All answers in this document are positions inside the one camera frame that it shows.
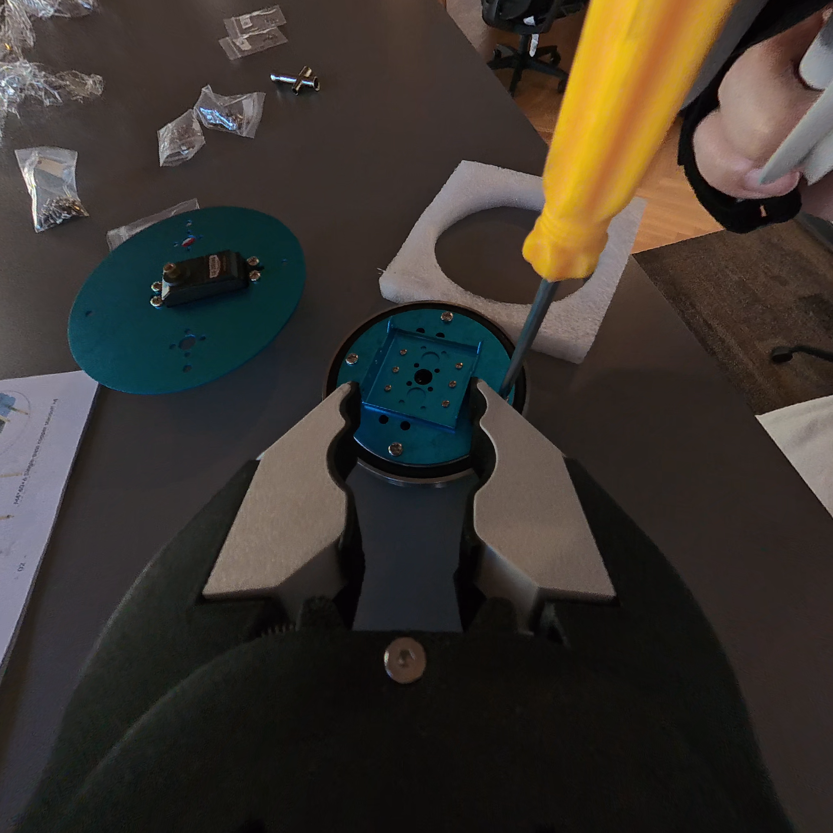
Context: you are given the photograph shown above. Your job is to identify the person's right hand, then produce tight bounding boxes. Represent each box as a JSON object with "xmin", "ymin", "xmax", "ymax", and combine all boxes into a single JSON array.
[{"xmin": 693, "ymin": 10, "xmax": 833, "ymax": 197}]

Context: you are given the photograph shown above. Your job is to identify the yellow-handled screwdriver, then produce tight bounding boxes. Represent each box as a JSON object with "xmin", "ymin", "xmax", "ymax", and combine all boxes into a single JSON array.
[{"xmin": 498, "ymin": 0, "xmax": 738, "ymax": 399}]

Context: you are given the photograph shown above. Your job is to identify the printed instruction booklet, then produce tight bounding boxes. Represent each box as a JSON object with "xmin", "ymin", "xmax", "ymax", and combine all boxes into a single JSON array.
[{"xmin": 0, "ymin": 370, "xmax": 100, "ymax": 666}]

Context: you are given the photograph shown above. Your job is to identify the black office chair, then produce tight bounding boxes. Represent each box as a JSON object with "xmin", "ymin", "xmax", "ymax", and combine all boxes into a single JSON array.
[{"xmin": 481, "ymin": 0, "xmax": 575, "ymax": 96}]

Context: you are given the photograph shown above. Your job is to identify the blue round plate with servo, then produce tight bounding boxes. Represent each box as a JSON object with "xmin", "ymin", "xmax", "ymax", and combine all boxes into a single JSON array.
[{"xmin": 66, "ymin": 206, "xmax": 307, "ymax": 397}]

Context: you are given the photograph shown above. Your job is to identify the dark grey desk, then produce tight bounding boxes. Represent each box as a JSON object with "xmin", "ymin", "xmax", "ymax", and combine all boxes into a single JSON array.
[{"xmin": 0, "ymin": 0, "xmax": 833, "ymax": 833}]

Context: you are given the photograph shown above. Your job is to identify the white square foam ring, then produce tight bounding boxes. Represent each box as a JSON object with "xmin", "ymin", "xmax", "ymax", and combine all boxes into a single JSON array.
[{"xmin": 378, "ymin": 159, "xmax": 649, "ymax": 364}]

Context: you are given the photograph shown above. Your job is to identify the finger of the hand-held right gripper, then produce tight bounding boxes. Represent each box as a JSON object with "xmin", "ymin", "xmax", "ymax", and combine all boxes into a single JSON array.
[{"xmin": 677, "ymin": 0, "xmax": 770, "ymax": 122}]

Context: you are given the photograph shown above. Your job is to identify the blue round bracket base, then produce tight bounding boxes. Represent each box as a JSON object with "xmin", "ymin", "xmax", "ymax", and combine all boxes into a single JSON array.
[{"xmin": 323, "ymin": 300, "xmax": 530, "ymax": 486}]

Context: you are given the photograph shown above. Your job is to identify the flat clear plastic bag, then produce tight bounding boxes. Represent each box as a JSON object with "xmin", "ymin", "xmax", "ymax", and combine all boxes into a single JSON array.
[{"xmin": 105, "ymin": 198, "xmax": 200, "ymax": 252}]

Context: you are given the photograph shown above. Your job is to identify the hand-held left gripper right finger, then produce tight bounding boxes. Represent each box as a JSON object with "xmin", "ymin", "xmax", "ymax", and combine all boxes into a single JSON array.
[{"xmin": 459, "ymin": 378, "xmax": 617, "ymax": 633}]

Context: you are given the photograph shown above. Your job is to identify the crumpled clear plastic wrap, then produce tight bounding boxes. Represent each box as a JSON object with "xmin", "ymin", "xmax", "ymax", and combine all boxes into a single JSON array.
[{"xmin": 0, "ymin": 0, "xmax": 105, "ymax": 132}]

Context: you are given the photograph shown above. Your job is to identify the clear bag with white label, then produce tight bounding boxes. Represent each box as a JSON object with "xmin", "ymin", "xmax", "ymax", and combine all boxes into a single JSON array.
[
  {"xmin": 219, "ymin": 25, "xmax": 290, "ymax": 62},
  {"xmin": 223, "ymin": 4, "xmax": 286, "ymax": 37}
]

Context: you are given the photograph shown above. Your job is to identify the small clear bag of screws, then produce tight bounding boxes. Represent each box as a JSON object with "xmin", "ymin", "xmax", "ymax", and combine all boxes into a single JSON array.
[
  {"xmin": 193, "ymin": 84, "xmax": 267, "ymax": 139},
  {"xmin": 156, "ymin": 108, "xmax": 207, "ymax": 169},
  {"xmin": 13, "ymin": 146, "xmax": 91, "ymax": 234}
]

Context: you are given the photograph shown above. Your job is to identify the metal standoff screws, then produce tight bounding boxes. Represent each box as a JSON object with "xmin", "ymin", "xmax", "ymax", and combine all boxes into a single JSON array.
[{"xmin": 269, "ymin": 64, "xmax": 325, "ymax": 94}]

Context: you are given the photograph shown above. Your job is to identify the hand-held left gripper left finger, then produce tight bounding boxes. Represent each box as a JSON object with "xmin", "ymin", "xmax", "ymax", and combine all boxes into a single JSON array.
[{"xmin": 202, "ymin": 382, "xmax": 362, "ymax": 631}]

